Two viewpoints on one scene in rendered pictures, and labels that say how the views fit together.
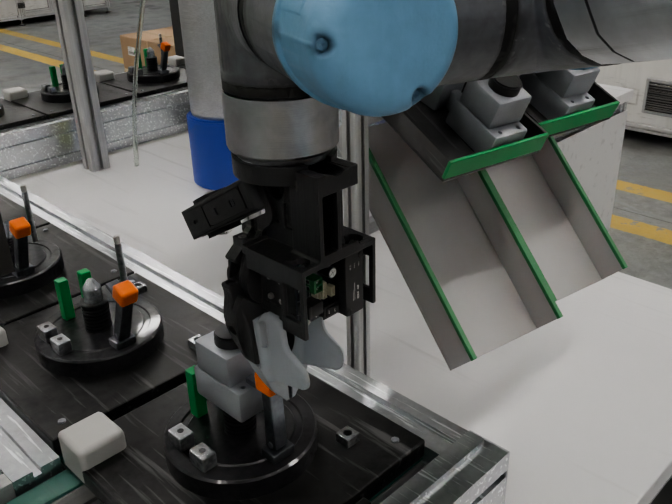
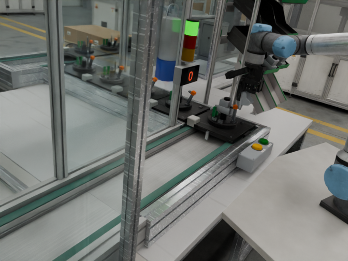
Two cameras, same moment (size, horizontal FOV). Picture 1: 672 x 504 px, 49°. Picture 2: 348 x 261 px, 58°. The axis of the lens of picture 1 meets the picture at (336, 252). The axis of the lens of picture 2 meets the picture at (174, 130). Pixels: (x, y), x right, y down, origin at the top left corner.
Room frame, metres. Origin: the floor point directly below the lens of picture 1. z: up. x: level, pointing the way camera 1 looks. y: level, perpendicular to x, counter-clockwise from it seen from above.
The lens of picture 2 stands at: (-0.74, 0.58, 1.55)
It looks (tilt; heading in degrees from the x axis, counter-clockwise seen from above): 26 degrees down; 348
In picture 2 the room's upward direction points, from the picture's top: 8 degrees clockwise
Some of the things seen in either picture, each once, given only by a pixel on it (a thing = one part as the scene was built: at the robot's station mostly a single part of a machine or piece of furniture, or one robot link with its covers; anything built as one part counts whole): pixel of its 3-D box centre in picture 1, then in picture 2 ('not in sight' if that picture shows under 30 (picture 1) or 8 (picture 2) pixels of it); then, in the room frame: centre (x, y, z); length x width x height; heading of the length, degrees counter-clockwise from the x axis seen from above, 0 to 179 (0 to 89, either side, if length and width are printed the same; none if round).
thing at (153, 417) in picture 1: (243, 451); (221, 124); (0.54, 0.09, 0.96); 0.24 x 0.24 x 0.02; 45
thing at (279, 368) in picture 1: (285, 366); (244, 101); (0.46, 0.04, 1.11); 0.06 x 0.03 x 0.09; 45
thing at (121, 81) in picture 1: (151, 61); not in sight; (2.03, 0.48, 1.01); 0.24 x 0.24 x 0.13; 45
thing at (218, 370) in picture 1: (227, 360); (223, 104); (0.54, 0.10, 1.06); 0.08 x 0.04 x 0.07; 45
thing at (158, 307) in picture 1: (95, 309); (179, 98); (0.72, 0.27, 1.01); 0.24 x 0.24 x 0.13; 45
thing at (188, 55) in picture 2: not in sight; (188, 54); (0.49, 0.31, 1.28); 0.05 x 0.05 x 0.05
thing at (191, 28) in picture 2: not in sight; (191, 27); (0.49, 0.31, 1.38); 0.05 x 0.05 x 0.05
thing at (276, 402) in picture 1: (267, 405); (233, 112); (0.51, 0.06, 1.04); 0.04 x 0.02 x 0.08; 45
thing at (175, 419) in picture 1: (241, 435); (222, 120); (0.54, 0.09, 0.98); 0.14 x 0.14 x 0.02
